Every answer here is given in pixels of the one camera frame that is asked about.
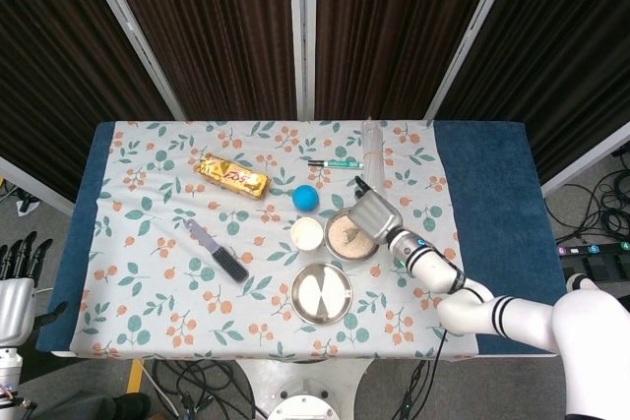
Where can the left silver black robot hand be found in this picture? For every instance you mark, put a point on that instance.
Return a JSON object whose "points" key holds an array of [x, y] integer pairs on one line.
{"points": [[17, 307]]}

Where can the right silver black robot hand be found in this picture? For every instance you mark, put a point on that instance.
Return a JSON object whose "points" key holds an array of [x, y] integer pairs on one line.
{"points": [[376, 216]]}

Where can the steel spoon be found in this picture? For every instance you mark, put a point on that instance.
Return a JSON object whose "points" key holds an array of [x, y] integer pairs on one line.
{"points": [[352, 235]]}

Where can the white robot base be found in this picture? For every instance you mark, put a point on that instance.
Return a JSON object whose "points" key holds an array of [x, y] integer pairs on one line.
{"points": [[305, 371]]}

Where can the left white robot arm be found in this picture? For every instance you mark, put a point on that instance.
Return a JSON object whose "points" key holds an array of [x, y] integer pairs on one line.
{"points": [[10, 366]]}

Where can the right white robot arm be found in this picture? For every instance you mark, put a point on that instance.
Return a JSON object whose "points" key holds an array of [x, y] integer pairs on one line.
{"points": [[433, 270]]}

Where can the steel bowl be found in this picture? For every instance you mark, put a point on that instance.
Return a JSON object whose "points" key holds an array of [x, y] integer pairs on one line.
{"points": [[352, 259]]}

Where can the white paper cup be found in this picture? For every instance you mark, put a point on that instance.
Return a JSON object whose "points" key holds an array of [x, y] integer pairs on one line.
{"points": [[306, 238]]}

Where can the round steel plate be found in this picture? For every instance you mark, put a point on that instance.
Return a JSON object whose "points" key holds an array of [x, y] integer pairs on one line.
{"points": [[322, 294]]}

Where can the clear plastic straw bundle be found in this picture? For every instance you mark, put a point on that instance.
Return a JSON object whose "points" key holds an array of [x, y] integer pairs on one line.
{"points": [[372, 159]]}

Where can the green white marker pen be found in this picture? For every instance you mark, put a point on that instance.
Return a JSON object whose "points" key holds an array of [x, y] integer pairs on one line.
{"points": [[339, 163]]}

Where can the blue ball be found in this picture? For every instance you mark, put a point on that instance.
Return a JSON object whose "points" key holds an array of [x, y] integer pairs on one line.
{"points": [[306, 198]]}

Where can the blue table cover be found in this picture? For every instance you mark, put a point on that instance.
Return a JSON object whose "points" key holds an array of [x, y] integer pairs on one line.
{"points": [[492, 184]]}

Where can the floral tablecloth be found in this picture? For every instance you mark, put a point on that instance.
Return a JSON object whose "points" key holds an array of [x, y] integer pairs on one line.
{"points": [[147, 321]]}

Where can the black shoe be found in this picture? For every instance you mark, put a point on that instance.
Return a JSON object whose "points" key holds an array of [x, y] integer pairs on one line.
{"points": [[128, 407]]}

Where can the gold cracker packet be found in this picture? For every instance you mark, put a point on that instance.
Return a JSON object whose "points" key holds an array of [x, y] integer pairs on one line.
{"points": [[231, 176]]}

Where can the grey black brush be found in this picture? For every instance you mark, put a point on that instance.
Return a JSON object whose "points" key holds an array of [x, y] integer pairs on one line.
{"points": [[226, 260]]}

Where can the dark brown partition panel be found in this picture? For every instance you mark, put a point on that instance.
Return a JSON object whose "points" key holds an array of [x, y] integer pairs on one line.
{"points": [[394, 21], [49, 71], [211, 21], [566, 46]]}

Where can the white black sneaker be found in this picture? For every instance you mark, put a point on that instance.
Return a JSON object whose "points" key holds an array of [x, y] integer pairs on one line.
{"points": [[576, 283]]}

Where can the white partition base rail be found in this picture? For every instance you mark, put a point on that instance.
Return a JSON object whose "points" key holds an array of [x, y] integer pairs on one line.
{"points": [[34, 184], [585, 164]]}

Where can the white partition post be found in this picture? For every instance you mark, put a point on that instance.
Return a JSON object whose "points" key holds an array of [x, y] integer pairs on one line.
{"points": [[477, 21], [127, 21], [302, 21]]}

